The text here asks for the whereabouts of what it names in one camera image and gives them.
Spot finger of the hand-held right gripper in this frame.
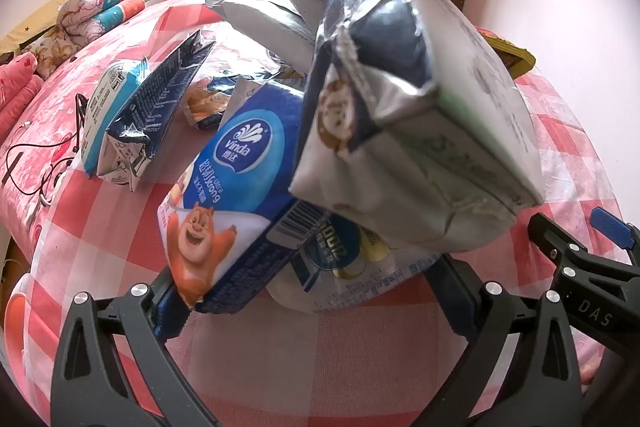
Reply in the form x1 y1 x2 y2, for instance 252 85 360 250
529 211 592 269
591 206 640 276

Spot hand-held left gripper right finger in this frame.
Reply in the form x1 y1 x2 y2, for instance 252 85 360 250
410 252 583 427

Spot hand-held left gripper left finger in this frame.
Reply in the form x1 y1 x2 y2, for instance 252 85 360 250
50 264 221 427

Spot white blue tissue pack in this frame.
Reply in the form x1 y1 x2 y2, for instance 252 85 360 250
265 212 441 314

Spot blue bear print tissue pack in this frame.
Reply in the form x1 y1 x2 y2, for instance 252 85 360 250
157 79 326 315

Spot yellow snack bag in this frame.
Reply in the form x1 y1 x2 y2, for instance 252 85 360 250
482 29 537 80

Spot large silver foil snack bag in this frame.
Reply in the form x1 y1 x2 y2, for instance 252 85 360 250
290 0 543 253

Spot red checked plastic sheet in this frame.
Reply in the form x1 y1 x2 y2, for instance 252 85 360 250
15 4 626 427

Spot small bear print packet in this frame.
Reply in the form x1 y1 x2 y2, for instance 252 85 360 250
184 74 241 131

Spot dark blue foil bag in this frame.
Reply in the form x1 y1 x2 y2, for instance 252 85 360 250
96 31 217 194

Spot blue white wipes packet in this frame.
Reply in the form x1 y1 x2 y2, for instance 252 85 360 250
81 59 148 178

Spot pink bed blanket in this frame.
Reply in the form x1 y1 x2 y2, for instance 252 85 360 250
0 0 281 258

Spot pink pillow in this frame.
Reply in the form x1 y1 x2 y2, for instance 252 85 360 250
0 74 43 142
0 52 38 84

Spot floral pillow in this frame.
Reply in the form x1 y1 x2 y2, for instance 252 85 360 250
35 24 93 80

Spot grey foil bag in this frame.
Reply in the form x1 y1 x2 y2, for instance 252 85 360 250
205 0 333 72

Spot rolled colourful blankets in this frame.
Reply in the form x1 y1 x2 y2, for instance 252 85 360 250
0 0 103 58

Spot black cable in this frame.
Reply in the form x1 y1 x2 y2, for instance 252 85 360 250
0 92 88 208

